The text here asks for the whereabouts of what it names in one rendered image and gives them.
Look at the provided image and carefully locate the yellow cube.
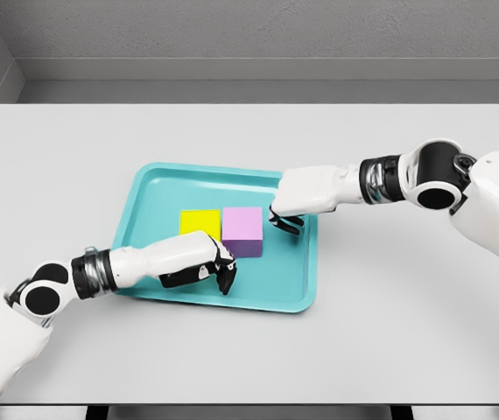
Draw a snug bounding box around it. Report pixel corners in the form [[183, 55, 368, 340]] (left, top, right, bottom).
[[179, 208, 222, 242]]

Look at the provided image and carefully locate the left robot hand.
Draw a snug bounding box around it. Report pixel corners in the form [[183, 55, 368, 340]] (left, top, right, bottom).
[[145, 230, 238, 297]]

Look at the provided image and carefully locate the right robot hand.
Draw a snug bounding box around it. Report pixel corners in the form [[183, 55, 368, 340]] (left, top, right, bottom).
[[268, 165, 341, 236]]

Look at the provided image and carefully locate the pink cube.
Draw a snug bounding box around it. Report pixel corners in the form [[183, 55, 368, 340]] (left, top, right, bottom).
[[221, 206, 264, 258]]

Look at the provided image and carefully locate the teal plastic tray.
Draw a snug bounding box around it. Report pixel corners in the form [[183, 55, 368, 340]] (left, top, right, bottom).
[[111, 162, 320, 315]]

